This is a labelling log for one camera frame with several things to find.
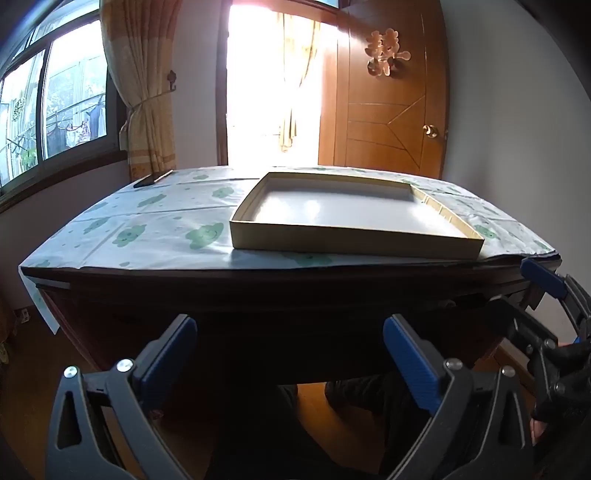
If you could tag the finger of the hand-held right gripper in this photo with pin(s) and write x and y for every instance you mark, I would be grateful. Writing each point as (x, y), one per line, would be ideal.
(526, 327)
(545, 279)

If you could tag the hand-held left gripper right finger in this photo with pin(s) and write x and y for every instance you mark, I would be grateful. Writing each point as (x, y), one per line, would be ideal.
(411, 364)

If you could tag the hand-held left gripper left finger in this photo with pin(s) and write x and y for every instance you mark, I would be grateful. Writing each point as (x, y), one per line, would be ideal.
(168, 355)

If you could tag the dark wooden drawer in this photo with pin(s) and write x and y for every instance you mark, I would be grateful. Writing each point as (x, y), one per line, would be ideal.
(277, 337)

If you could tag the shallow cardboard box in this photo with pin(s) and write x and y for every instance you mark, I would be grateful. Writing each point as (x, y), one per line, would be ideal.
(346, 207)

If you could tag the person's right hand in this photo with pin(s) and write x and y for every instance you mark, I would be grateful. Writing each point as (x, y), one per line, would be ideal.
(539, 430)

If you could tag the person's right leg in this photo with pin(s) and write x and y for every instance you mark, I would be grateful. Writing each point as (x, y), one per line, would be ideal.
(364, 397)

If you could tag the person's leg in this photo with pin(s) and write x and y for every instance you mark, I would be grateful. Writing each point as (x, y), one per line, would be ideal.
(254, 438)
(364, 397)

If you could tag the person's left leg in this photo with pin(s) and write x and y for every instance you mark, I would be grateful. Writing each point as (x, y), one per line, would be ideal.
(254, 438)

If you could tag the black smartphone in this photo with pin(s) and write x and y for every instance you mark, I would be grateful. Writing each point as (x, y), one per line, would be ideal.
(152, 179)

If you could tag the brass door knob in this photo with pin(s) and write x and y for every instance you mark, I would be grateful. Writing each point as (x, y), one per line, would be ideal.
(430, 130)

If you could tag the brown wooden door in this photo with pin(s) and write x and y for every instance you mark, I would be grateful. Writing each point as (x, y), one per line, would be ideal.
(383, 115)

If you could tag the hanging laundry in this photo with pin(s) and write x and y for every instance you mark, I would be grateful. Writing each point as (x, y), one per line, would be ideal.
(87, 124)

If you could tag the metal curtain hook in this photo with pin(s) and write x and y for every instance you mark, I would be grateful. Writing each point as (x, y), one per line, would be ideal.
(171, 79)

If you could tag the paper-cut door ornament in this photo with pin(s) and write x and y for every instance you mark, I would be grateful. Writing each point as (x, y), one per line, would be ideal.
(385, 53)

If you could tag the yellow window curtain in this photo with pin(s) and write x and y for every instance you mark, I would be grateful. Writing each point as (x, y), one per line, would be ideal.
(147, 69)

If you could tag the sliding glass window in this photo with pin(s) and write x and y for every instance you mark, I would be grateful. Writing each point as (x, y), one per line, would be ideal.
(69, 83)

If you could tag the pale balcony curtain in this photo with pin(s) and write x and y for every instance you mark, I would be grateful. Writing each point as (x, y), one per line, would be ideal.
(295, 92)

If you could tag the wall socket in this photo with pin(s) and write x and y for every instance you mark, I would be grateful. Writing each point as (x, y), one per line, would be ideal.
(24, 315)

